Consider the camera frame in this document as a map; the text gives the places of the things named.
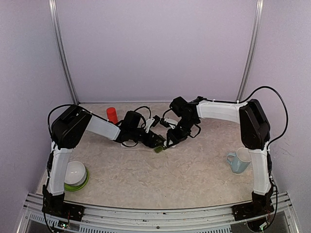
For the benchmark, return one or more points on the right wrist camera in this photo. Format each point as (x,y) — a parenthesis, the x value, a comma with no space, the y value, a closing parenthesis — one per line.
(168,122)

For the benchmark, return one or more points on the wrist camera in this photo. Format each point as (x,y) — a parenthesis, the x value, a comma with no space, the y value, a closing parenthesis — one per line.
(168,122)
(151,122)

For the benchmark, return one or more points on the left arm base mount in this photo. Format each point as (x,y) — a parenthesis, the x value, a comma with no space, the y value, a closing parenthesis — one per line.
(55,206)

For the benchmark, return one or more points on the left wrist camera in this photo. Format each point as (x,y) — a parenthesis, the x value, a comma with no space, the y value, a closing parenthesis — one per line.
(151,122)

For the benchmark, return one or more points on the green plate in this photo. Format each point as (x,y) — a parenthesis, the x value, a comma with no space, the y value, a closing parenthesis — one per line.
(72,188)

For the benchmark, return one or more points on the orange pill bottle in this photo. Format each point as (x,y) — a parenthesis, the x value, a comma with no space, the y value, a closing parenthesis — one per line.
(112,115)

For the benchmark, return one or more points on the left aluminium corner post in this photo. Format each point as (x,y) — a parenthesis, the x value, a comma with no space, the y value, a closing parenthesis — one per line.
(61,50)

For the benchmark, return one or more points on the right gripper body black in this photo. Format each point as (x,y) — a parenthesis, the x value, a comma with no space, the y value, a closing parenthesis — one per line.
(181,134)

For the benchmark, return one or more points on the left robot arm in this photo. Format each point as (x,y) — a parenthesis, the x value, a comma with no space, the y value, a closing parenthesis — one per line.
(68,129)

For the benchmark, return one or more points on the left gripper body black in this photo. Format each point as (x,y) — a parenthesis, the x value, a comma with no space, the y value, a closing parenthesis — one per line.
(148,142)

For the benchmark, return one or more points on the aluminium corner post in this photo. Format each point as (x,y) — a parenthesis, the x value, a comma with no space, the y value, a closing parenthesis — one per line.
(251,50)
(61,50)

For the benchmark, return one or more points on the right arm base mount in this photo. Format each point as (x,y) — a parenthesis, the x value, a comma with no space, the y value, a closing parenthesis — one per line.
(252,209)

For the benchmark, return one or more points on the white bowl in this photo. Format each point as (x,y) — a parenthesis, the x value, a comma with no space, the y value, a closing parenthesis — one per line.
(75,173)

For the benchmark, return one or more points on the right aluminium corner post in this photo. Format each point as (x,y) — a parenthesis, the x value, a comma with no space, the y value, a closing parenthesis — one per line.
(251,50)

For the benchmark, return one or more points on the aluminium front rail frame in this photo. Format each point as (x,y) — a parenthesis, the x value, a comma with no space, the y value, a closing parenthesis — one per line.
(103,219)

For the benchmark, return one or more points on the light blue mug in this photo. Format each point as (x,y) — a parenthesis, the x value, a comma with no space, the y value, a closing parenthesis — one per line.
(239,160)

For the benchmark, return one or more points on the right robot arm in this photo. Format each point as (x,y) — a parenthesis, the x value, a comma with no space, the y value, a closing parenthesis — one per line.
(254,127)

